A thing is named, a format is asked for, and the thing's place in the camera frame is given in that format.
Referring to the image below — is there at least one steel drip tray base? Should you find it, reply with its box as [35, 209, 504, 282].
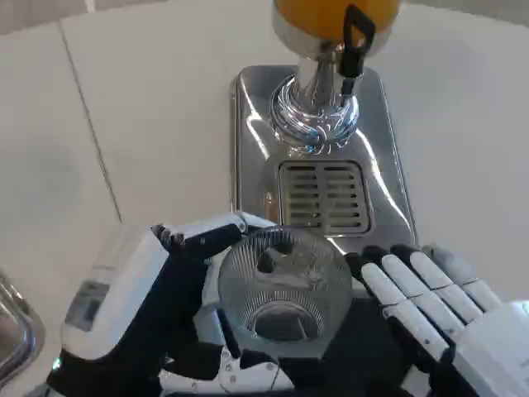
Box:
[229, 65, 418, 258]

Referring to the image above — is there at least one black dispenser tap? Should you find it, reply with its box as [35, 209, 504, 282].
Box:
[336, 4, 377, 97]

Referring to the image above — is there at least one clear ribbed glass cup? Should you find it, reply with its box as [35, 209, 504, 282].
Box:
[217, 226, 355, 359]

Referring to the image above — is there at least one steel tray with rounded corner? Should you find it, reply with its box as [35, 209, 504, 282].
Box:
[0, 267, 46, 388]

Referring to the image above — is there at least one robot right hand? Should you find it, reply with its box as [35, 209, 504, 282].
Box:
[344, 243, 529, 397]

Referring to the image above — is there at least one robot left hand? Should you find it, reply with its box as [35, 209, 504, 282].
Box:
[46, 210, 299, 397]

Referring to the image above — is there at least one orange juice drink dispenser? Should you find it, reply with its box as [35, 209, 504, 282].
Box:
[269, 0, 403, 151]

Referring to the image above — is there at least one slotted steel drip grid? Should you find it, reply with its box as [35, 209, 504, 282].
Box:
[278, 160, 374, 235]

